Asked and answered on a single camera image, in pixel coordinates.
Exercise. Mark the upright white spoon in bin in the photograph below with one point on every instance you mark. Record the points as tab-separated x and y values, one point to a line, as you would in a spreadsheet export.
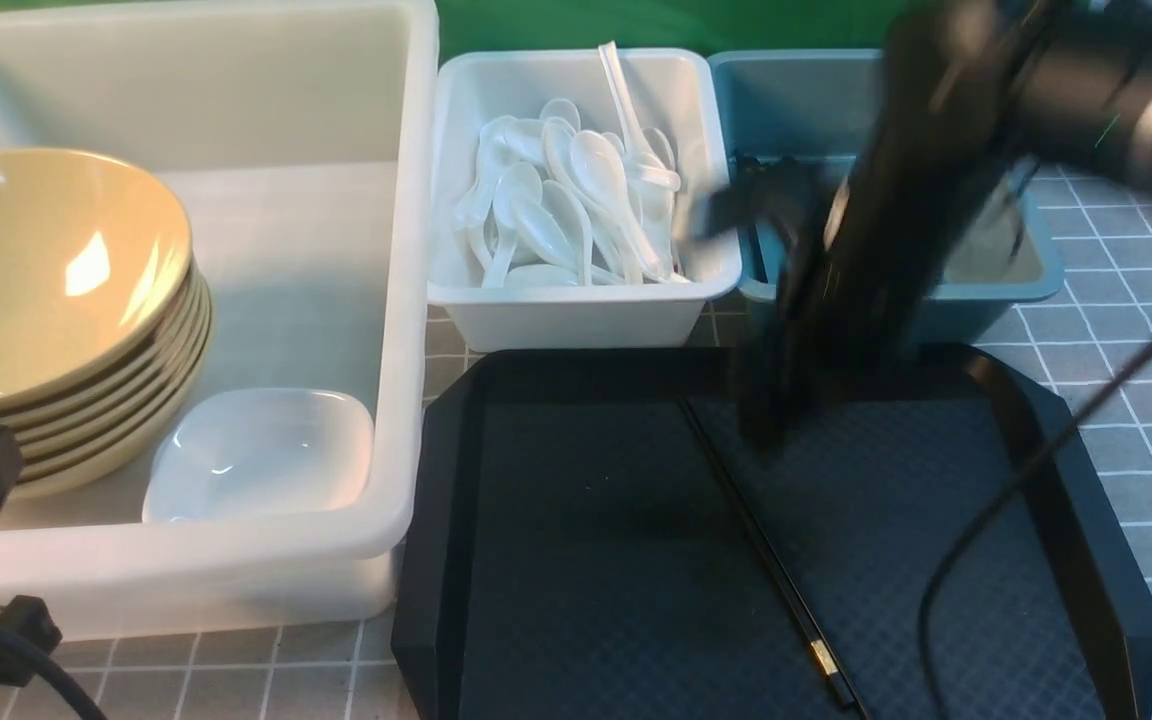
648	155

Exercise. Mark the white dish in tub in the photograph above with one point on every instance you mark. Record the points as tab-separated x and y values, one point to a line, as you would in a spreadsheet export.
261	452

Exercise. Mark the yellow-green noodle bowl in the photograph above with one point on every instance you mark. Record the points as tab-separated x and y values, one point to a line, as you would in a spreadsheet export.
91	249

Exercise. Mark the blue-grey chopstick bin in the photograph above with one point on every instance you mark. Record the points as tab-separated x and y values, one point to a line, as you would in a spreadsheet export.
817	105

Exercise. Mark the white spoon centre of bin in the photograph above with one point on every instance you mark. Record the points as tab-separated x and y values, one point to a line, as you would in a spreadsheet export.
566	233

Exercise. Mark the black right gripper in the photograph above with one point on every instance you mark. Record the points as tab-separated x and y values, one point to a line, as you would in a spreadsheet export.
936	153

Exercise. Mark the white soup spoon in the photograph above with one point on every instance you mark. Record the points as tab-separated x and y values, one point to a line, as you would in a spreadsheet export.
600	173

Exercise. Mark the white spoon left of bin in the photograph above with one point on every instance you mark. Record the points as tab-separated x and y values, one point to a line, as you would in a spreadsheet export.
518	184

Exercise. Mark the white spoon of bin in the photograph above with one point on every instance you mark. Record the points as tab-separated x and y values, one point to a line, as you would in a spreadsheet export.
518	184
566	233

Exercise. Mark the black serving tray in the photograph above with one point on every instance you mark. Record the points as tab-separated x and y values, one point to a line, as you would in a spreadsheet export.
593	540

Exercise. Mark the green cloth backdrop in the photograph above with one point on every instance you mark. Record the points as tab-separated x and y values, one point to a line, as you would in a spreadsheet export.
706	27

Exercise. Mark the white spoon bin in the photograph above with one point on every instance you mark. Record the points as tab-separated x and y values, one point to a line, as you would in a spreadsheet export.
672	90

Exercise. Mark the top stacked yellow bowl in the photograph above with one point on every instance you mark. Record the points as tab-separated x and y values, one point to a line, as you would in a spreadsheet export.
113	386

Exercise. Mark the large translucent white tub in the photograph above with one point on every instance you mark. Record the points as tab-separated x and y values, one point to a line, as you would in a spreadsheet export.
299	136

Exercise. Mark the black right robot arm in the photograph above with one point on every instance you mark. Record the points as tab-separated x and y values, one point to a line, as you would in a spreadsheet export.
1082	98

